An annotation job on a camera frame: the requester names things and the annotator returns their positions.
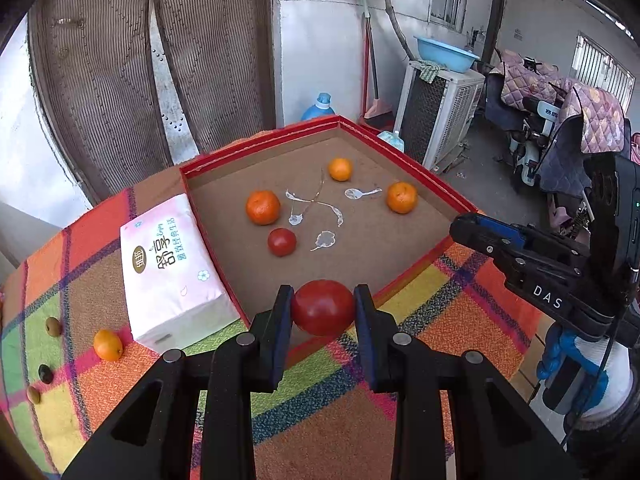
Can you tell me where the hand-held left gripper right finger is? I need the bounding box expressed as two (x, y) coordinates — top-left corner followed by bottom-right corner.
(352, 284), (583, 480)

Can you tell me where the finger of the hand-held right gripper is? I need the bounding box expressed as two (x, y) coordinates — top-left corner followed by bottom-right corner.
(449, 213), (531, 286)
(477, 214), (591, 266)

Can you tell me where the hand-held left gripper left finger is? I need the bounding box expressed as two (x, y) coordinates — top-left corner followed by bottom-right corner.
(62, 285), (296, 480)

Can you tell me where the red tomato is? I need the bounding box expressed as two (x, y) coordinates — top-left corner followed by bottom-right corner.
(291, 280), (357, 337)
(267, 227), (297, 258)

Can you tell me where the red cardboard box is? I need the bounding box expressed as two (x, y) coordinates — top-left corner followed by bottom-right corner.
(179, 114), (478, 328)

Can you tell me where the orange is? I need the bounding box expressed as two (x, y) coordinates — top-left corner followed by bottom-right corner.
(93, 329), (124, 362)
(245, 189), (282, 226)
(328, 157), (354, 182)
(386, 181), (419, 215)

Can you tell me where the person's right hand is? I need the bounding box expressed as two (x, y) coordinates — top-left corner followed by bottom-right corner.
(541, 322), (610, 411)

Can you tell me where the colourful plaid blanket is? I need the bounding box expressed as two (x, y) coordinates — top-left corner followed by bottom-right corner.
(0, 180), (546, 480)

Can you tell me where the white tissue pack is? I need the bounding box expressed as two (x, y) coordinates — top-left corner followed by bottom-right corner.
(120, 193), (242, 354)

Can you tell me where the scooter with quilted cover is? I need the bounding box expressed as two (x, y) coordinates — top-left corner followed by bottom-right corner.
(486, 49), (576, 133)
(507, 84), (633, 198)

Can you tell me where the white air conditioner unit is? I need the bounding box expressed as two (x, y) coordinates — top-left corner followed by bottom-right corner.
(392, 60), (486, 171)

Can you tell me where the blue plastic basin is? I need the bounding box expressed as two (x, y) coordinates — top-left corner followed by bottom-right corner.
(414, 36), (481, 74)

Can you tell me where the red broom with dustpan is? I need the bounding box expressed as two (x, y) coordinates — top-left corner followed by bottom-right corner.
(357, 0), (396, 128)

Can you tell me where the blue detergent bottle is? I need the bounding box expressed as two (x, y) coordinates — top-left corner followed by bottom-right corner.
(300, 92), (335, 122)

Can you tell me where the brown wooden door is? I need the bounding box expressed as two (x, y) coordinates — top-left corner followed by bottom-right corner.
(480, 0), (508, 56)

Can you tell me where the wooden stick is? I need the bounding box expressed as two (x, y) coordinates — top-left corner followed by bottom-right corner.
(380, 0), (418, 63)

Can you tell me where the brown ribbed metal door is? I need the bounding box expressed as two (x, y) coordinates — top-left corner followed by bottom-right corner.
(27, 0), (278, 206)

